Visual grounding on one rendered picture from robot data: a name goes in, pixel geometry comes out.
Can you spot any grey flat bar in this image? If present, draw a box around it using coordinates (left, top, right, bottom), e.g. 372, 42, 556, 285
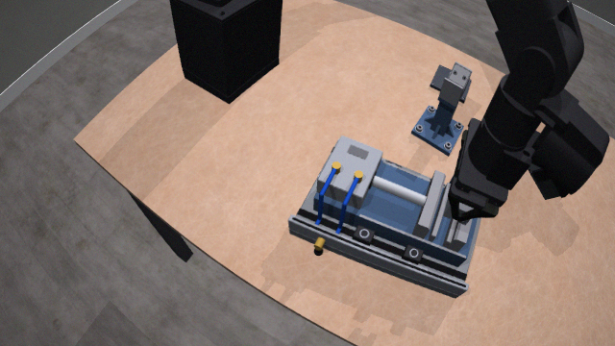
428, 183, 451, 242
443, 217, 457, 248

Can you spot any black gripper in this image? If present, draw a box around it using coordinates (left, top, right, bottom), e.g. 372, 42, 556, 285
448, 114, 526, 222

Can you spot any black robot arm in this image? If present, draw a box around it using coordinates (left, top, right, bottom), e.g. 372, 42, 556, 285
485, 0, 610, 200

